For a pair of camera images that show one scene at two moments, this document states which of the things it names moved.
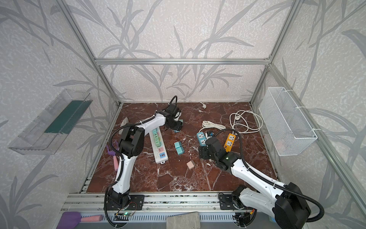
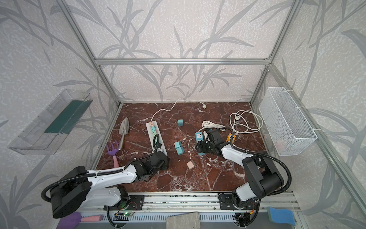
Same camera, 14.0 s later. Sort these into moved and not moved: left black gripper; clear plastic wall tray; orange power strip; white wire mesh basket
Moved: left black gripper
Not moved: clear plastic wall tray; white wire mesh basket; orange power strip
